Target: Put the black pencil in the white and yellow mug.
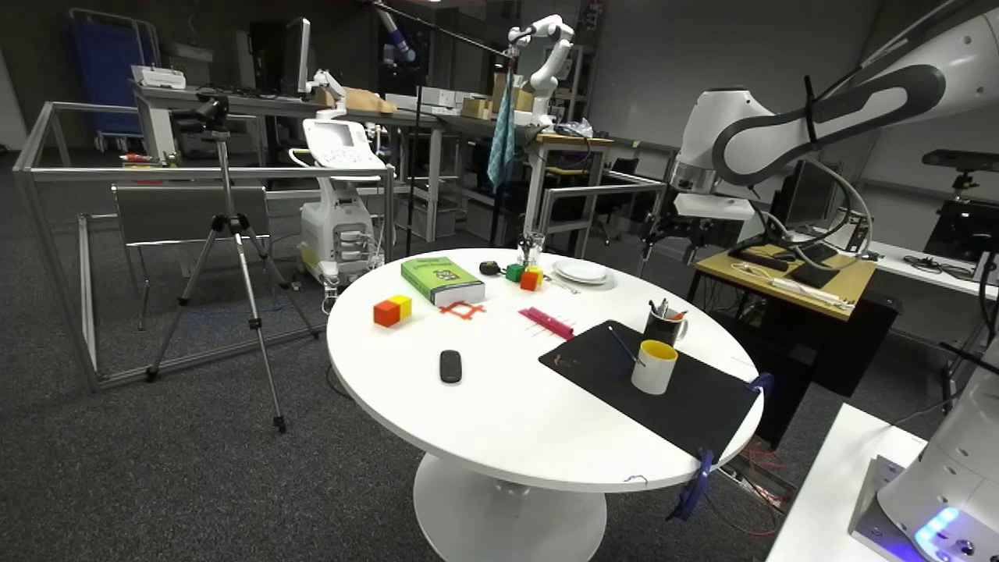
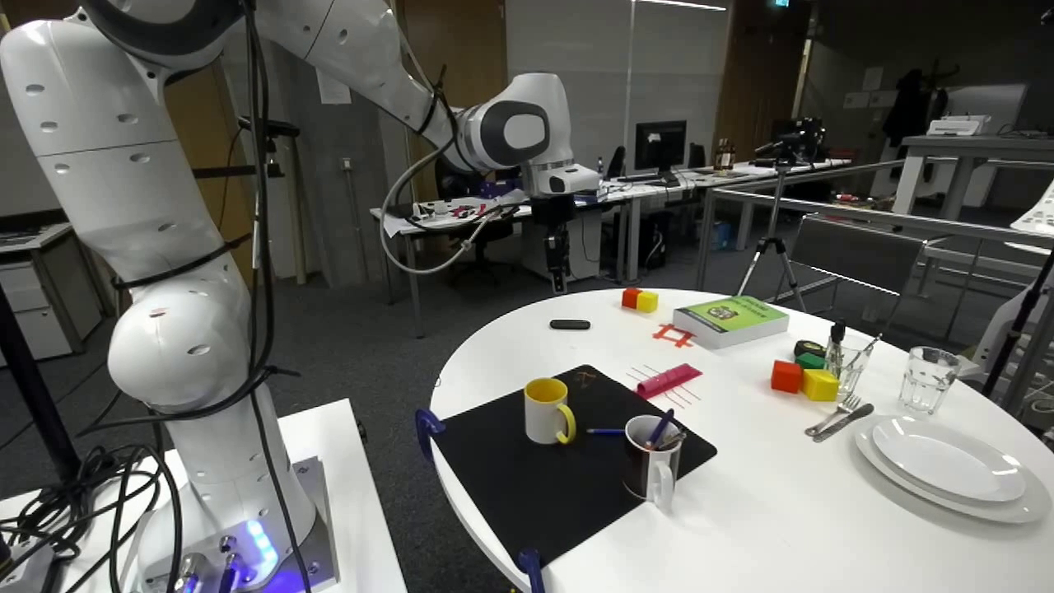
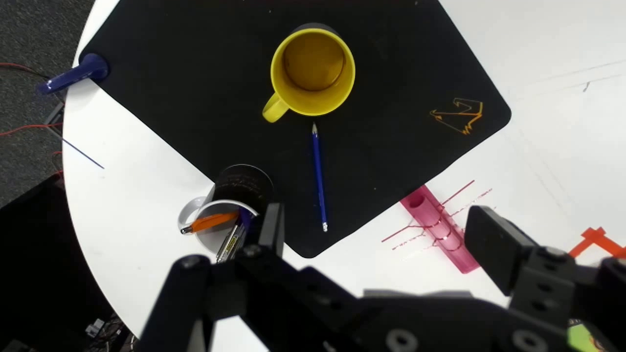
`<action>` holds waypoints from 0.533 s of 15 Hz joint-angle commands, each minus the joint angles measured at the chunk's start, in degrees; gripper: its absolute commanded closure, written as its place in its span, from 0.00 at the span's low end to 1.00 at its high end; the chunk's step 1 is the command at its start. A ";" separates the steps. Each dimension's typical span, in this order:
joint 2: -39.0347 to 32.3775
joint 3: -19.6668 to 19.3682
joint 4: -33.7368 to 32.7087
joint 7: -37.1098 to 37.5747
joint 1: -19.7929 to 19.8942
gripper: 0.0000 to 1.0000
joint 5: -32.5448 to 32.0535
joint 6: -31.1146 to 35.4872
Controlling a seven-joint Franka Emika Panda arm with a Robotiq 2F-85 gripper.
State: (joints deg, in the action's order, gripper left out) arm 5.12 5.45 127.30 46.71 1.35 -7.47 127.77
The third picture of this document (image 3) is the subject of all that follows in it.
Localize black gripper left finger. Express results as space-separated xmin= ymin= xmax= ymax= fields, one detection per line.
xmin=241 ymin=201 xmax=309 ymax=289

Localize round white table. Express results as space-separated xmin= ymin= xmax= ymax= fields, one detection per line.
xmin=61 ymin=0 xmax=626 ymax=352

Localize pink plastic ruler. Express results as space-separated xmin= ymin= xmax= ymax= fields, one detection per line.
xmin=380 ymin=179 xmax=495 ymax=275

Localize thin blue wire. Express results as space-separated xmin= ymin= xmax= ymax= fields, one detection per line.
xmin=63 ymin=132 xmax=106 ymax=171

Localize black square table mat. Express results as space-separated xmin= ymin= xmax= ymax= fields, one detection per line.
xmin=76 ymin=0 xmax=515 ymax=259

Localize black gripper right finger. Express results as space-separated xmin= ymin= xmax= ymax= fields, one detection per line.
xmin=464 ymin=205 xmax=579 ymax=318

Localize blue pen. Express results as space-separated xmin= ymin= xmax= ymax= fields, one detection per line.
xmin=235 ymin=209 xmax=254 ymax=240

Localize dark blue-black pencil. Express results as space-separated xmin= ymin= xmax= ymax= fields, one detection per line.
xmin=309 ymin=123 xmax=331 ymax=234

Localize orange plastic frame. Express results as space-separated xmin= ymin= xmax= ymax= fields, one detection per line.
xmin=567 ymin=224 xmax=626 ymax=261

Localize orange pen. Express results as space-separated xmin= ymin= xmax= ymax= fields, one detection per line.
xmin=180 ymin=209 xmax=241 ymax=236

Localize blue table clamp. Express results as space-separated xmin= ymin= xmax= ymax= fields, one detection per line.
xmin=37 ymin=52 xmax=110 ymax=93

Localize red floor wires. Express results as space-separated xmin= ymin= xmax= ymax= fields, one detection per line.
xmin=0 ymin=58 xmax=67 ymax=142

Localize white and yellow mug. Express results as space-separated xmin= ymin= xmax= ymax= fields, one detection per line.
xmin=260 ymin=25 xmax=358 ymax=124

